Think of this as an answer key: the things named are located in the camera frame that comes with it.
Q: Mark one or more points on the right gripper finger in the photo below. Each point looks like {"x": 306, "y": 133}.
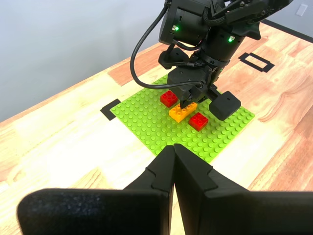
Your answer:
{"x": 226, "y": 106}
{"x": 173, "y": 58}

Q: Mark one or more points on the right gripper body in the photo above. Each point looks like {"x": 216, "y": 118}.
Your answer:
{"x": 188, "y": 76}

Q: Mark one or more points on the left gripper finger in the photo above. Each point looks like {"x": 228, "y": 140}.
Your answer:
{"x": 97, "y": 213}
{"x": 244, "y": 213}

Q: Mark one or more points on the yellow toy brick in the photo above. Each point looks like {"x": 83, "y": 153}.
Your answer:
{"x": 178, "y": 115}

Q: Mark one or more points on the red toy brick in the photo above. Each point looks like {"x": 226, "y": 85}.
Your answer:
{"x": 168, "y": 99}
{"x": 198, "y": 122}

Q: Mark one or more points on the green studded baseplate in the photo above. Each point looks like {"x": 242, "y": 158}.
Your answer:
{"x": 146, "y": 127}

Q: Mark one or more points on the black tape rectangle outline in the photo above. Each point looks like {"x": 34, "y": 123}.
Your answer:
{"x": 271, "y": 65}

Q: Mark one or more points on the black tape corner marker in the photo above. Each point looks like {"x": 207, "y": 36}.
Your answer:
{"x": 106, "y": 113}

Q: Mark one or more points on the black wall baseboard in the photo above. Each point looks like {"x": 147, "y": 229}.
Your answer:
{"x": 288, "y": 31}

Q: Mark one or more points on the white wall outlet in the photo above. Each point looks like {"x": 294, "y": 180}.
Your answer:
{"x": 302, "y": 11}

